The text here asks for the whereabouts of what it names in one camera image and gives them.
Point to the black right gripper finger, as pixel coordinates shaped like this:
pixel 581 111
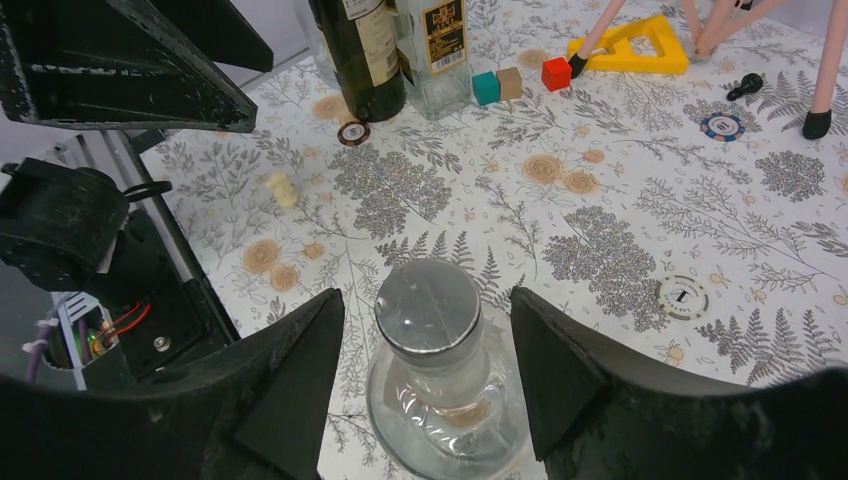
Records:
pixel 111 65
pixel 220 32

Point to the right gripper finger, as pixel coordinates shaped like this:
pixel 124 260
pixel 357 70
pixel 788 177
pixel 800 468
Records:
pixel 255 409
pixel 598 409

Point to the short clear glass bottle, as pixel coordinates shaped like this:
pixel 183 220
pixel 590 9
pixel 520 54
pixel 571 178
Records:
pixel 316 42

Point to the dark green wine bottle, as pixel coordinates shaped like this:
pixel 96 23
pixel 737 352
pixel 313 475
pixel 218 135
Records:
pixel 361 42

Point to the clear bottle silver cap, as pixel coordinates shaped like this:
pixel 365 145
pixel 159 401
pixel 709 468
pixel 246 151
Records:
pixel 443 392

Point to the clear bottle black cap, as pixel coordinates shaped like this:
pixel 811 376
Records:
pixel 433 47

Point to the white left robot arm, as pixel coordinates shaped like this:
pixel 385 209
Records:
pixel 61 226

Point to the white poker chip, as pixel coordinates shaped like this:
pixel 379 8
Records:
pixel 682 298

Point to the black orange poker chip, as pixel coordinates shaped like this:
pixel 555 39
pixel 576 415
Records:
pixel 353 133

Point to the cream chess piece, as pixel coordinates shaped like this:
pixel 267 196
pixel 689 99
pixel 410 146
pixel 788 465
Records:
pixel 283 190

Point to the floral table cloth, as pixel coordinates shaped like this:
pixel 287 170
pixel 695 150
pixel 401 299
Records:
pixel 589 196

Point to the teal cube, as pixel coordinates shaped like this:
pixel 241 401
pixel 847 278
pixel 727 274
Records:
pixel 486 88

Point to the brown wooden cube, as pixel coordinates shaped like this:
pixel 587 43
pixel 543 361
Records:
pixel 511 83

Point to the red cube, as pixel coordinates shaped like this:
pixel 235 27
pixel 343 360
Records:
pixel 556 74

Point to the small black screw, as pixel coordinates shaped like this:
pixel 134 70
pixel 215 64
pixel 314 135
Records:
pixel 751 83

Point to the pink music stand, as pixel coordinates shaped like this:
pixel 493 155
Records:
pixel 805 80

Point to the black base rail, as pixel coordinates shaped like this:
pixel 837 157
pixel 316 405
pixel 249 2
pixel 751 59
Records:
pixel 174 316

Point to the yellow triangle frame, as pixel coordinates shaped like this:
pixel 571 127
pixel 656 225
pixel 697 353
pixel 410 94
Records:
pixel 610 49

